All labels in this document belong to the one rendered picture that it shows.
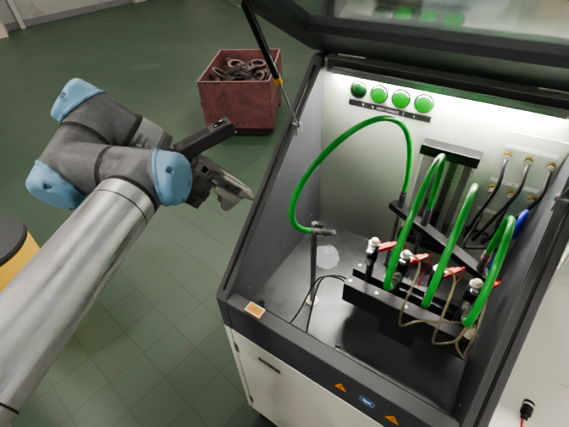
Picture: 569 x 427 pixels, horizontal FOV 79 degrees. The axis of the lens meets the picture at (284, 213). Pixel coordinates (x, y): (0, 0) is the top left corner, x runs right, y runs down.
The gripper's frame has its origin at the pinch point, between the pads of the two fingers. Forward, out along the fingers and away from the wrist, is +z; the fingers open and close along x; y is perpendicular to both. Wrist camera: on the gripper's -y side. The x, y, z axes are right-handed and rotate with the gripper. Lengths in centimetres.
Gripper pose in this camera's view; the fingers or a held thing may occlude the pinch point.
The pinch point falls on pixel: (251, 193)
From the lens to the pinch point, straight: 71.0
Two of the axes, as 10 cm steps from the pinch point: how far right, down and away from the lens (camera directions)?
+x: 3.3, 4.5, -8.3
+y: -6.0, 7.8, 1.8
